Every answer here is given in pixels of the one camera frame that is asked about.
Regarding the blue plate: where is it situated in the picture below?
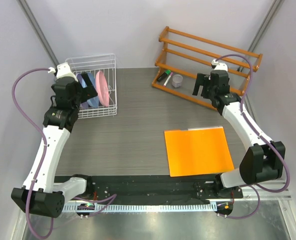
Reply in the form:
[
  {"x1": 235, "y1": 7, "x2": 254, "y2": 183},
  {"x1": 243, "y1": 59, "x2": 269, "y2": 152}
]
[{"x1": 81, "y1": 72, "x2": 99, "y2": 108}]

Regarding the pink plate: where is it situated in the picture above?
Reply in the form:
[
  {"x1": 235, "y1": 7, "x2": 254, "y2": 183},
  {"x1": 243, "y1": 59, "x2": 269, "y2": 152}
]
[{"x1": 95, "y1": 70, "x2": 109, "y2": 107}]

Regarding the lilac plate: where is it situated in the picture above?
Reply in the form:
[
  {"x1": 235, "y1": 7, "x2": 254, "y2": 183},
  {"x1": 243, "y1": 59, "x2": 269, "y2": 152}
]
[{"x1": 76, "y1": 73, "x2": 87, "y2": 88}]

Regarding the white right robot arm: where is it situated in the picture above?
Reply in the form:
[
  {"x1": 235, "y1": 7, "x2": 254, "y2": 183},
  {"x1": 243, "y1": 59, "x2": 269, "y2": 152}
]
[{"x1": 193, "y1": 60, "x2": 285, "y2": 198}]

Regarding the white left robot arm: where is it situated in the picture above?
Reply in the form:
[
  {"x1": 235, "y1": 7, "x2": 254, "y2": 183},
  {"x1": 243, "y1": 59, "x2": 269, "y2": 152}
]
[{"x1": 11, "y1": 62, "x2": 97, "y2": 218}]

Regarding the orange wooden shelf rack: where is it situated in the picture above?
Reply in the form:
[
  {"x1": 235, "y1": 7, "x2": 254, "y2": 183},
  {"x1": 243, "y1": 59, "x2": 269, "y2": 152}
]
[{"x1": 152, "y1": 26, "x2": 263, "y2": 109}]

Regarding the small clear plastic cup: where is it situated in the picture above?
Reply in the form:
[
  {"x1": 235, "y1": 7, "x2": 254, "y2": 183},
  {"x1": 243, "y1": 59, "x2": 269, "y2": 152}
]
[{"x1": 172, "y1": 74, "x2": 183, "y2": 88}]

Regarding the pink white marker pen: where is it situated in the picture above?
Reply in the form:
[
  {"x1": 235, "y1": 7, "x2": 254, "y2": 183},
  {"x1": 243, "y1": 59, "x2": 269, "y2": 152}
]
[{"x1": 163, "y1": 72, "x2": 173, "y2": 87}]

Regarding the green highlighter marker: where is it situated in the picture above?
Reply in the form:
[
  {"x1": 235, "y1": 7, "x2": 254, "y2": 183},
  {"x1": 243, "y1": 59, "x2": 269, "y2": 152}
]
[{"x1": 157, "y1": 70, "x2": 171, "y2": 82}]

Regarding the orange clip file folder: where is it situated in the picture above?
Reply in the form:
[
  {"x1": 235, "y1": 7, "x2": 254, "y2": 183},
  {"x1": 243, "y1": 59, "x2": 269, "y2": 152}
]
[{"x1": 164, "y1": 126, "x2": 235, "y2": 177}]

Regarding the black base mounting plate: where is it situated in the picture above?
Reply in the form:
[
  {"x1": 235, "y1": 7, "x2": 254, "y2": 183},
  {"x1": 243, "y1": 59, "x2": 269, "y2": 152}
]
[{"x1": 82, "y1": 174, "x2": 243, "y2": 206}]

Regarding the white wire dish rack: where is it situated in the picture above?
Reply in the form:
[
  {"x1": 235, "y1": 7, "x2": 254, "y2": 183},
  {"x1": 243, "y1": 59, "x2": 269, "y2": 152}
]
[{"x1": 65, "y1": 53, "x2": 117, "y2": 119}]

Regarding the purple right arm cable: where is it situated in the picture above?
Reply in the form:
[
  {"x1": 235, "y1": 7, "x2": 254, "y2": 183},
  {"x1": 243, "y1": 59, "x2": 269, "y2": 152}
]
[{"x1": 214, "y1": 54, "x2": 291, "y2": 219}]

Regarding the white slotted cable duct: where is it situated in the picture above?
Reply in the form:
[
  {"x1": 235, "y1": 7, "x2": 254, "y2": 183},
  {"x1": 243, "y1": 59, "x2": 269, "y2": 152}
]
[{"x1": 62, "y1": 202, "x2": 217, "y2": 213}]

